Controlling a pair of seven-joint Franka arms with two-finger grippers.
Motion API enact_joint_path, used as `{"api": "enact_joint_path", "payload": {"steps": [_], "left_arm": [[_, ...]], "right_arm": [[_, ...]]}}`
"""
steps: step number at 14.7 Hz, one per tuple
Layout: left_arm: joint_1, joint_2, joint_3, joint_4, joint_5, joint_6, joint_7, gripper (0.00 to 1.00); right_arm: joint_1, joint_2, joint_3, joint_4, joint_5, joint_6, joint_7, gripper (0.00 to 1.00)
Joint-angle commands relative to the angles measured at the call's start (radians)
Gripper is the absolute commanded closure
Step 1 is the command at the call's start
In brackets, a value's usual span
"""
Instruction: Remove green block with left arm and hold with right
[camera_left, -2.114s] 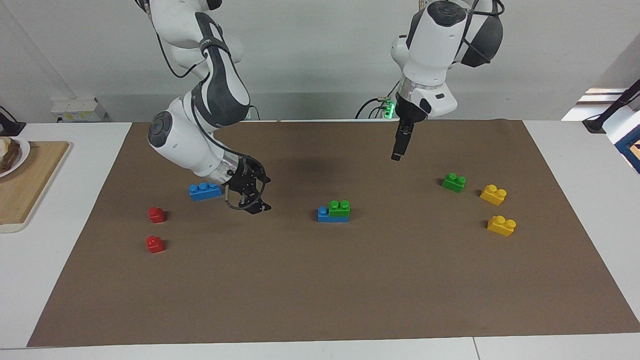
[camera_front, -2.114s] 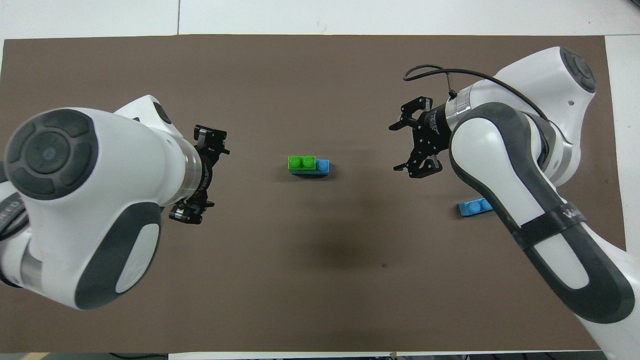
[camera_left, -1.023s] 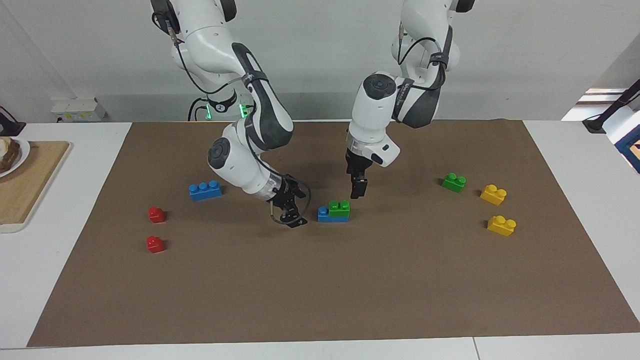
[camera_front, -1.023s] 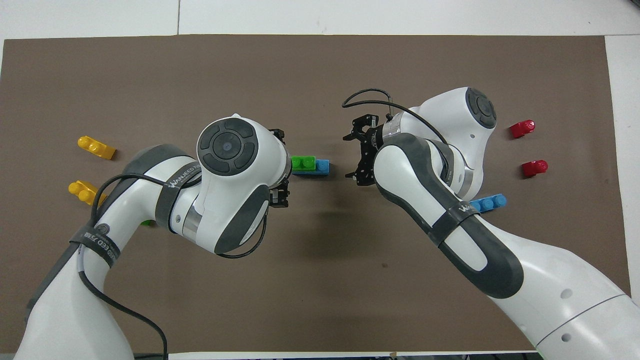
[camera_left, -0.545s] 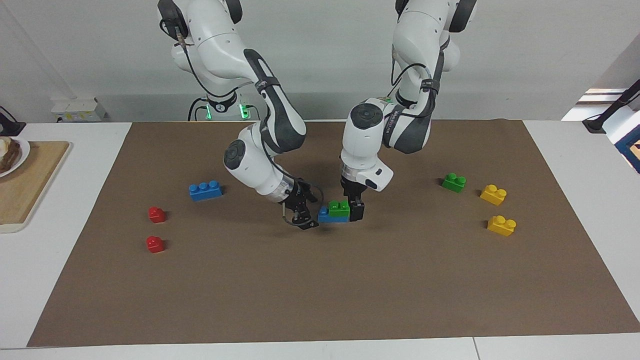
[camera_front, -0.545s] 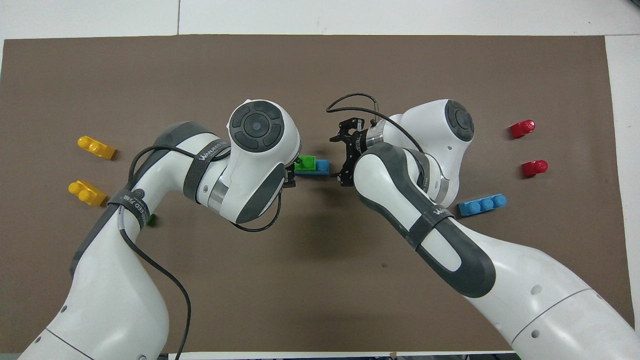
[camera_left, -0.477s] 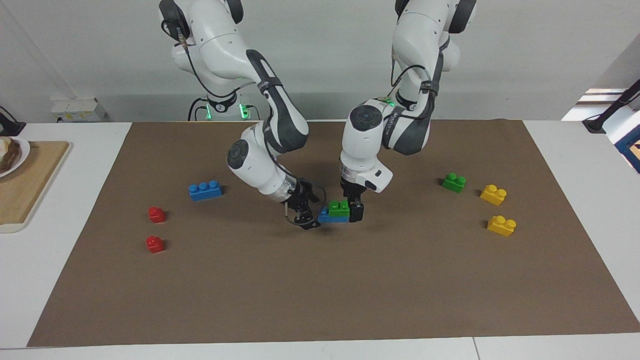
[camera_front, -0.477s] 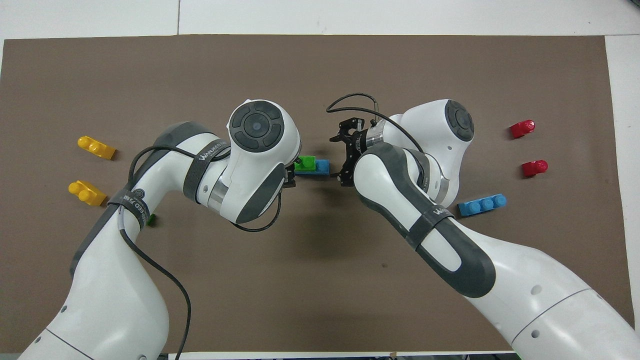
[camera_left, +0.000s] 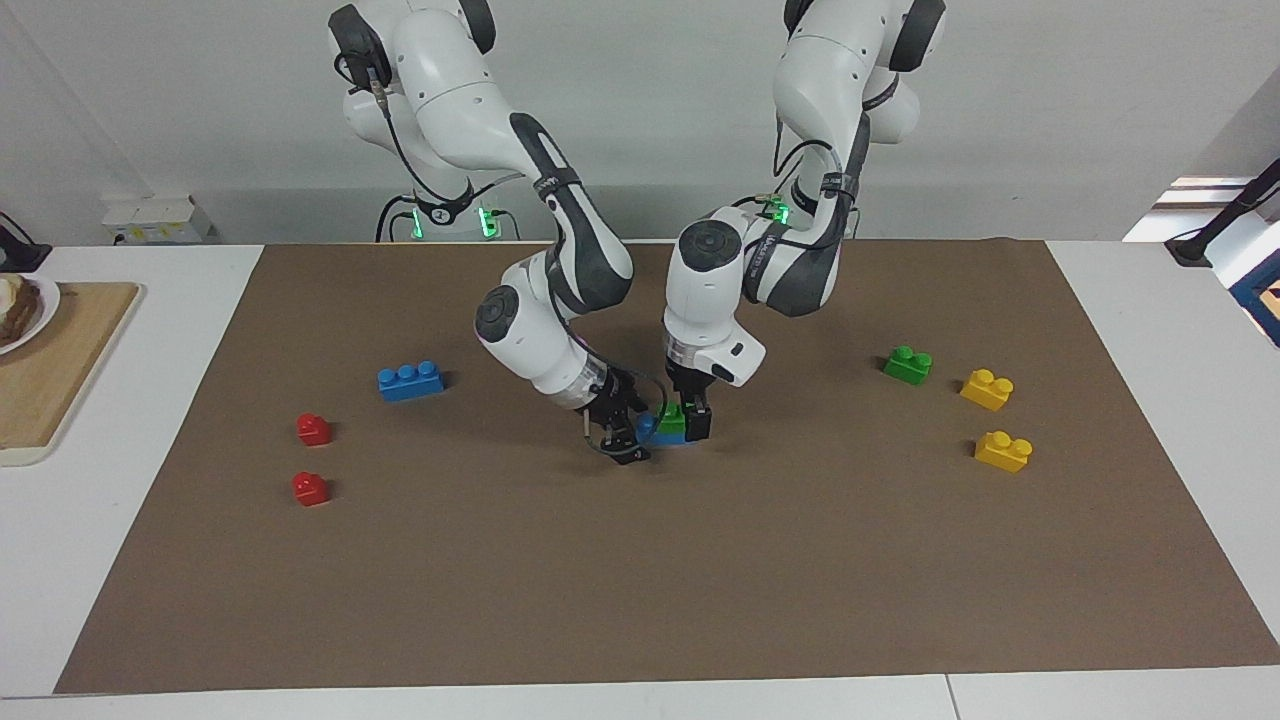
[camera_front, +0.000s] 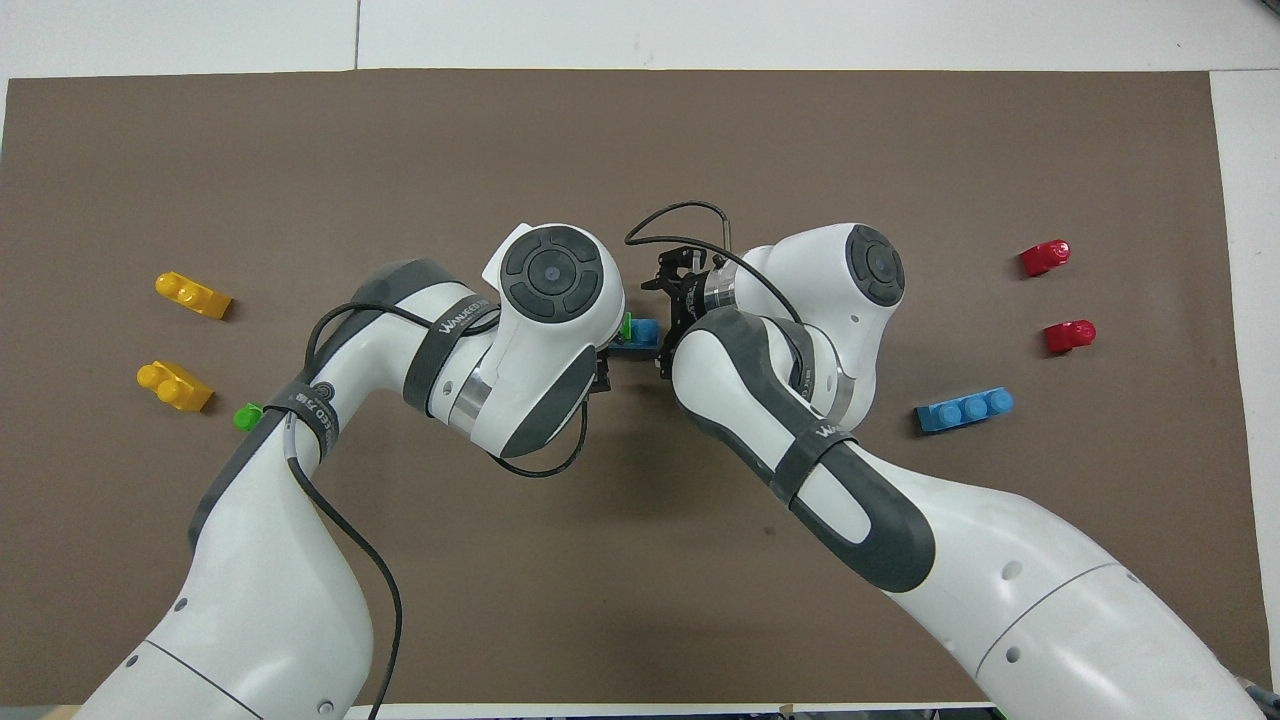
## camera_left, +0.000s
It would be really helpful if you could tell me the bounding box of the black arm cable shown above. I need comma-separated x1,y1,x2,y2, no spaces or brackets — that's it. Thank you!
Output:
334,48,653,465
773,108,873,223

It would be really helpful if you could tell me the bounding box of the blue and orange box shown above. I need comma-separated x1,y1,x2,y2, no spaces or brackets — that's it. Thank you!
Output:
1229,267,1280,350

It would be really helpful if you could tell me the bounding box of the black angled camera stand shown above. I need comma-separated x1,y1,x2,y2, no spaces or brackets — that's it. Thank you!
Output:
1164,157,1280,268

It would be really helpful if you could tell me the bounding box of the wooden cutting board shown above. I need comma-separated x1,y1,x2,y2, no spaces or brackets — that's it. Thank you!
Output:
0,281,142,469

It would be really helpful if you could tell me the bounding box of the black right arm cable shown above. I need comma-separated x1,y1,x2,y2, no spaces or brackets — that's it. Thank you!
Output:
334,48,653,465

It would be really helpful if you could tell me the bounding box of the yellow two-stud toy block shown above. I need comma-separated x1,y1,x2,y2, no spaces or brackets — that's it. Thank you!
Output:
960,368,1016,413
974,430,1035,475

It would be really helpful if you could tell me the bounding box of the blue three-stud toy block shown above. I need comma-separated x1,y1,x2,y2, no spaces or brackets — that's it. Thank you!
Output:
377,360,446,404
636,411,702,449

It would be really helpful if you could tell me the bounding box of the white plate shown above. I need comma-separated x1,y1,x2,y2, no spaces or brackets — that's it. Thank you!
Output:
0,273,62,357

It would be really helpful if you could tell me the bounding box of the small black stand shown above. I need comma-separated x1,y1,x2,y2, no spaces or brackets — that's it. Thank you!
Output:
0,211,54,274

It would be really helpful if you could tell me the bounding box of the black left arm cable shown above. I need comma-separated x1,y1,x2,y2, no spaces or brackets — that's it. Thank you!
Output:
773,108,873,223

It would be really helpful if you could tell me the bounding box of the brown bread slice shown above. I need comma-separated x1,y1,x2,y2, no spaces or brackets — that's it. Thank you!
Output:
0,277,42,342

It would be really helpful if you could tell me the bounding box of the black right base cable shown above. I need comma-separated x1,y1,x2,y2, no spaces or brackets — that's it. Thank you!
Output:
374,194,419,244

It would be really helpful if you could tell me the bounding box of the white power box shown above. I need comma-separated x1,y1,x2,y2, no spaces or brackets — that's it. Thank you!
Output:
101,194,217,246

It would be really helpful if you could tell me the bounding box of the brown table mat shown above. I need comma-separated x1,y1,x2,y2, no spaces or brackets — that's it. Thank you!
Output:
54,238,1280,695

